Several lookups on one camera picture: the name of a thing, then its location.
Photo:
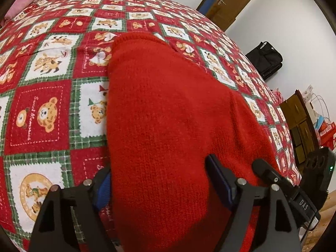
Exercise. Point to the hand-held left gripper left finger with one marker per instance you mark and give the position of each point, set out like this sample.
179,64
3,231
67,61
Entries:
103,193

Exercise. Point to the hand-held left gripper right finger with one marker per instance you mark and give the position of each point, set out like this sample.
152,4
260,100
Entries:
223,179

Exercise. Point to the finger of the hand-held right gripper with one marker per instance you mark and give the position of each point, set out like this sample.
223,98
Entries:
270,173

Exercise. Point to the red knitted sweater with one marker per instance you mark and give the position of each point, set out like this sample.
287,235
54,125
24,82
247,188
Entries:
162,126

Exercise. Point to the red gift bag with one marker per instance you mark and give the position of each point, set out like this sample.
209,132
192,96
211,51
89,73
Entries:
328,134

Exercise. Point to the brown wooden cabinet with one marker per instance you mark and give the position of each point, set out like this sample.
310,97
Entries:
299,126

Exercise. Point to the black bag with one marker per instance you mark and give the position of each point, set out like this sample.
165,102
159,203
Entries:
265,60

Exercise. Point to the red bear printed blanket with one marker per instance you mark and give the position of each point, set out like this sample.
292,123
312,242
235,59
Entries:
52,65

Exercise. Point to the brown wooden door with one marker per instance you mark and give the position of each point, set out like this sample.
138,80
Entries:
231,2

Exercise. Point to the pink pillow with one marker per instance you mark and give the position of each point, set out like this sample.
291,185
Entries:
22,2

